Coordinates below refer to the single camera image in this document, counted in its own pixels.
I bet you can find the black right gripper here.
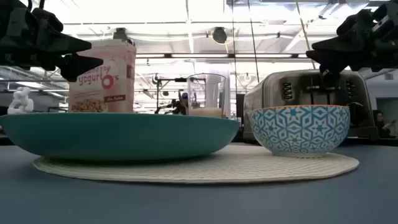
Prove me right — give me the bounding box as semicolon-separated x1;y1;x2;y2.
305;0;398;76

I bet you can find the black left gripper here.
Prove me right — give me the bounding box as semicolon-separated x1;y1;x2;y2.
0;0;104;83

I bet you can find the pink strawberry yogurt cereal box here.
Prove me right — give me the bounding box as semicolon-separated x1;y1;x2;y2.
68;39;137;113

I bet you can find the white robot figure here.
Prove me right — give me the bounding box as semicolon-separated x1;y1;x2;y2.
6;86;34;115

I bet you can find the stainless steel four-slot toaster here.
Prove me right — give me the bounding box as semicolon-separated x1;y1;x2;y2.
243;68;379;141

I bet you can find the person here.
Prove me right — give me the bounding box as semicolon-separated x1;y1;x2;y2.
373;109;398;139
177;90;189;115

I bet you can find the blue white patterned bowl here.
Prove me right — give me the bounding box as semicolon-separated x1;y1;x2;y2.
248;105;351;158

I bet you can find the teal round plate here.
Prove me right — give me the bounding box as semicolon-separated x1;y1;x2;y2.
0;111;241;162

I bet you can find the black metal stand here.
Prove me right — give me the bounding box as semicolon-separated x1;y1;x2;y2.
154;76;189;115

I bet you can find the clear glass tumbler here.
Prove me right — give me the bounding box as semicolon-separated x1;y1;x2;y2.
186;73;227;119

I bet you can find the white woven round placemat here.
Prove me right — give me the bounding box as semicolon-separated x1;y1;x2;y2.
32;143;361;184

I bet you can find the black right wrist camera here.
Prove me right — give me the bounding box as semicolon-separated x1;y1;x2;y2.
337;9;376;35

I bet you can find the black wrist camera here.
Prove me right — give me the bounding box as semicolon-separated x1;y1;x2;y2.
30;7;65;34
337;9;376;35

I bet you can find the yellow cable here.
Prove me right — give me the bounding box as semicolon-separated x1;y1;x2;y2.
294;0;317;70

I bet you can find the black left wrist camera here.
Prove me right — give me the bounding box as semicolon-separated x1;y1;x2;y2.
30;7;65;34

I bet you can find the black ceiling cable reel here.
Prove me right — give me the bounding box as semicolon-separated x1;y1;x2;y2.
211;27;228;45
112;27;135;46

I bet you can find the black power cable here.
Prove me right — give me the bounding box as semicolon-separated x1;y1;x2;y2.
247;0;260;83

